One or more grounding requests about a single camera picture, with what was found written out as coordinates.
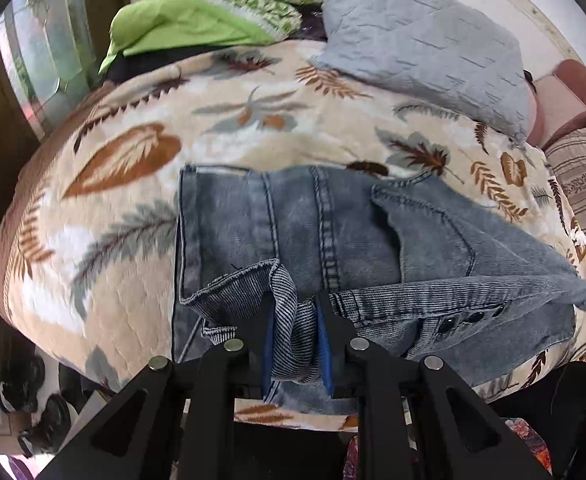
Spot grey-blue denim pants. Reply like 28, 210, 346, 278
173, 166, 586, 414

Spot leaf-patterned beige blanket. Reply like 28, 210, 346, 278
0, 39, 586, 434

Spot grey quilted pillow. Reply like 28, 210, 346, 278
315, 0, 533, 143

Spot lime green cloth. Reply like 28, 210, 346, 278
99, 0, 287, 74

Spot stained glass window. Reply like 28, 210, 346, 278
0, 0, 99, 140

